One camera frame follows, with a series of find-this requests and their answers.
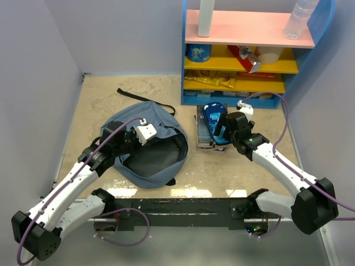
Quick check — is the blue dinosaur pencil case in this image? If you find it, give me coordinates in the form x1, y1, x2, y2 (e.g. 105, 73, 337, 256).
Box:
203, 102, 230, 146

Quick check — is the dark blue book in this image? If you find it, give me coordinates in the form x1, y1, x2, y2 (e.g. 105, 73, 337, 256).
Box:
194, 105, 230, 149

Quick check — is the blue fabric backpack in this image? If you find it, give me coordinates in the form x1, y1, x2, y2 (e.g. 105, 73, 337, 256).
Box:
100, 89, 188, 189

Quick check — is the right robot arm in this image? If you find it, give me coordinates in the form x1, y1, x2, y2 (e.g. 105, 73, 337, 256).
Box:
215, 111, 339, 235

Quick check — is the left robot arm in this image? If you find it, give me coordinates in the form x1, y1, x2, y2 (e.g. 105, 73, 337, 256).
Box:
11, 117, 156, 265

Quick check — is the yellow chips bag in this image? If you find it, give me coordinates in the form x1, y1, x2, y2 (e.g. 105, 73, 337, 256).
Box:
184, 69, 237, 88

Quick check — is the blue bottom book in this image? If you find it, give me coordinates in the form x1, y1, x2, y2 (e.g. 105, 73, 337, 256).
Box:
194, 115, 226, 152

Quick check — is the red flat box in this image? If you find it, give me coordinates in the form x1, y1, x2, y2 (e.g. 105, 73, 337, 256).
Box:
237, 71, 276, 79

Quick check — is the red silver snack box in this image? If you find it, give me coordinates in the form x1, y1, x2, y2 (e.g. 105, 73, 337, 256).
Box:
227, 45, 262, 73

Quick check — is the blue wooden shelf unit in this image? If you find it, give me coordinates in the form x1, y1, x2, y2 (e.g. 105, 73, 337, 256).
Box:
181, 1, 336, 109

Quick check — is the white round container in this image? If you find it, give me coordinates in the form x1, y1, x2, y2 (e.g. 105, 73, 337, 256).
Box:
255, 47, 284, 64

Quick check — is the blue snack can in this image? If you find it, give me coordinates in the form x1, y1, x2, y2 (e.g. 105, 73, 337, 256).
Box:
186, 44, 212, 63

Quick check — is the white tall bottle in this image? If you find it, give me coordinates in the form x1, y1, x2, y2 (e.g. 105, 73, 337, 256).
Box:
197, 0, 215, 38

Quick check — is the clear plastic water bottle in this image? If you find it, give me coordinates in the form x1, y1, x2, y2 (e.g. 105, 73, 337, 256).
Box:
283, 0, 319, 40

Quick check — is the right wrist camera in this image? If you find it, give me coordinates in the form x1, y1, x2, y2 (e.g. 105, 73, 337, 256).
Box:
236, 100, 254, 121

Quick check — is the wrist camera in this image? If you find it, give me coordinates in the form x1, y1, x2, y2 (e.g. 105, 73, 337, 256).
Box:
236, 100, 254, 121
135, 124, 157, 146

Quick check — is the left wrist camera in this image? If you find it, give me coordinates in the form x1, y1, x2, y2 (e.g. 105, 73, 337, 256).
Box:
135, 124, 157, 146

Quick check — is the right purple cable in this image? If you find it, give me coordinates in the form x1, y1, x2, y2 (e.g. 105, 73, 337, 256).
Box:
241, 91, 355, 239

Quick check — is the purple cable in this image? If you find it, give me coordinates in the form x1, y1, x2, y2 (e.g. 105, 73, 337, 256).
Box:
241, 91, 355, 239
16, 117, 150, 265

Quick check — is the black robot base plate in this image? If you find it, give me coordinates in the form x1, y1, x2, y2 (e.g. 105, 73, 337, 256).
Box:
103, 198, 277, 230

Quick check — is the aluminium rail frame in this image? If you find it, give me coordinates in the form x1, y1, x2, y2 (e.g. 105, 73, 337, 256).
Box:
21, 163, 341, 266

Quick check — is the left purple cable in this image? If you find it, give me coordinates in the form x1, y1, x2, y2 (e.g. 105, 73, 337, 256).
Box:
16, 117, 150, 265

